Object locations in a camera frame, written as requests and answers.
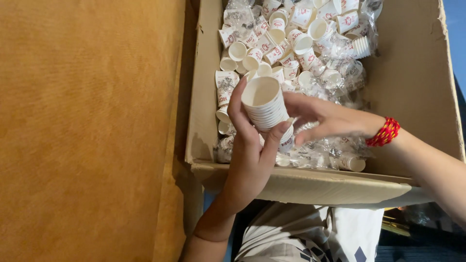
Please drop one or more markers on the person's right hand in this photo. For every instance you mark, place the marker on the person's right hand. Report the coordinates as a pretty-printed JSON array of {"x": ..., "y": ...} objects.
[{"x": 338, "y": 122}]

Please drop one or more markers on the person's left hand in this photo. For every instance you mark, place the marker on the person's left hand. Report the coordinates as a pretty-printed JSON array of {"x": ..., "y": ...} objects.
[{"x": 249, "y": 163}]

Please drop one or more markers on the stack of nested paper cups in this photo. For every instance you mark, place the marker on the stack of nested paper cups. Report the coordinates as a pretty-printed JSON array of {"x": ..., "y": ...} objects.
[{"x": 262, "y": 105}]

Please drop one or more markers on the heap of clear plastic wrappers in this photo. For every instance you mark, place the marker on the heap of clear plastic wrappers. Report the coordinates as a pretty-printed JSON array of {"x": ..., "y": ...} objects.
[{"x": 320, "y": 153}]

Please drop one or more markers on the large brown cardboard box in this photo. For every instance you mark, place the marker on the large brown cardboard box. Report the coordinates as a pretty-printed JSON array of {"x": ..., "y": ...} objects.
[{"x": 411, "y": 72}]

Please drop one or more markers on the person's white printed shirt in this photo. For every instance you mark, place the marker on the person's white printed shirt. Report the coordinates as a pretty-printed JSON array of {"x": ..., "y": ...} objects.
[{"x": 309, "y": 233}]

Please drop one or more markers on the heap of loose paper cups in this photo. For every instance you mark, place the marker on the heap of loose paper cups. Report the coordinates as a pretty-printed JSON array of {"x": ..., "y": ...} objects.
[{"x": 276, "y": 32}]

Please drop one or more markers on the gold metal object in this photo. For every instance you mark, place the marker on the gold metal object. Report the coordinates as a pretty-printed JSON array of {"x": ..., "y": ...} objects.
[{"x": 395, "y": 225}]

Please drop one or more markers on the crumpled clear plastic bag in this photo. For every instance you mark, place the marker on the crumpled clear plastic bag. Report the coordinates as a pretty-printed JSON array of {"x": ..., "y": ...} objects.
[{"x": 426, "y": 214}]

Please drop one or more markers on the dark blue cloth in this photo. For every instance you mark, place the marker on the dark blue cloth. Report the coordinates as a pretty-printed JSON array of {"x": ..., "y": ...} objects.
[{"x": 426, "y": 249}]

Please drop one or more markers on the orange upholstered sofa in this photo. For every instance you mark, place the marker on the orange upholstered sofa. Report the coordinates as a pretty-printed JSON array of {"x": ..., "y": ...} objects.
[{"x": 91, "y": 127}]

